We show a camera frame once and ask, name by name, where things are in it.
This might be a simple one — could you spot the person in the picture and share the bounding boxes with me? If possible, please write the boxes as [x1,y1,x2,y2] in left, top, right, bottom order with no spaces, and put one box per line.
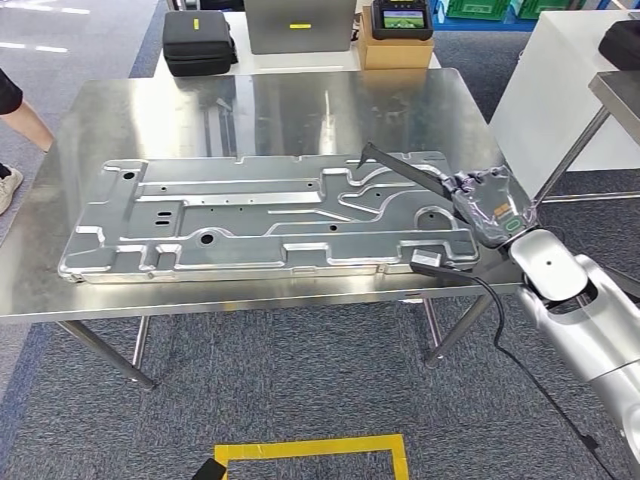
[0,66,55,218]

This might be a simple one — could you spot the plain black case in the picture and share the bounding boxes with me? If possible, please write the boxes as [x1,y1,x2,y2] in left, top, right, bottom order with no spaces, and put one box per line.
[598,19,640,72]

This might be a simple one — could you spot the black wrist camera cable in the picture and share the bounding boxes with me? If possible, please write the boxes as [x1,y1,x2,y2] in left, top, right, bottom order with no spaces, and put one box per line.
[463,274,620,480]

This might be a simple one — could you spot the black controller with screen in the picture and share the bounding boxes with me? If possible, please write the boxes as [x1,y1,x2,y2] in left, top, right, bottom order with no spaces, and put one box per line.
[370,0,435,43]

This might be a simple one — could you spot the green plastic crate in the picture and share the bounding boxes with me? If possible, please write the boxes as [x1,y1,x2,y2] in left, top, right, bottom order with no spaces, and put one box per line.
[444,0,512,22]
[516,0,587,20]

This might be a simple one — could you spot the brown cardboard box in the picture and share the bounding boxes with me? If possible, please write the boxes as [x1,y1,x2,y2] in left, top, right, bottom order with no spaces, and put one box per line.
[356,5,435,72]

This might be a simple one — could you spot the large stamped metal panel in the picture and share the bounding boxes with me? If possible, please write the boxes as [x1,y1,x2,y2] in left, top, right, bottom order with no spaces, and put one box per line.
[57,150,481,285]

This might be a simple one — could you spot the blue crate rack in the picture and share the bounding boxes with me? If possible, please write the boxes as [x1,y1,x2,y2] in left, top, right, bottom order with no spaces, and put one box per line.
[429,0,640,34]

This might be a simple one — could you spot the white side table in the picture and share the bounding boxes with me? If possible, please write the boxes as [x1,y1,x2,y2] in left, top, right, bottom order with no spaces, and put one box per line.
[488,9,640,201]

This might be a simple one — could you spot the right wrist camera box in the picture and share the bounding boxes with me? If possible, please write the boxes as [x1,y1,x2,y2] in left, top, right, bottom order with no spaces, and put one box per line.
[409,247,503,287]

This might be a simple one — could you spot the small stainless steel table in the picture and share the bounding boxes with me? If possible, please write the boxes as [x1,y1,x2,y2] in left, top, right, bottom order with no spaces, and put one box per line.
[534,68,640,207]

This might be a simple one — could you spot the stainless steel workbench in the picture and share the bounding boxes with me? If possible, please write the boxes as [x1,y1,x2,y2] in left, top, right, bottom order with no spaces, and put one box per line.
[0,67,540,393]

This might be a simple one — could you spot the black zip case yellow label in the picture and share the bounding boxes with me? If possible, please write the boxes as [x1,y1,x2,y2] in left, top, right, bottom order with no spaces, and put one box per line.
[162,9,239,78]

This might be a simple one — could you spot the grey laptop with yellow sticker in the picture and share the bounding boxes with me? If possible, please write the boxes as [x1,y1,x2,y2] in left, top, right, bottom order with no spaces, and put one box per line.
[242,0,358,56]

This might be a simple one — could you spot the black plastic frame part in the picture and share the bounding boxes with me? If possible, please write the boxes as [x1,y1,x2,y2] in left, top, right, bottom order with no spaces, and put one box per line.
[355,141,459,201]

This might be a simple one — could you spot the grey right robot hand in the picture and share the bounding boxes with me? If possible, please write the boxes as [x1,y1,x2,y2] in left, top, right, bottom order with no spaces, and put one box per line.
[452,164,537,252]

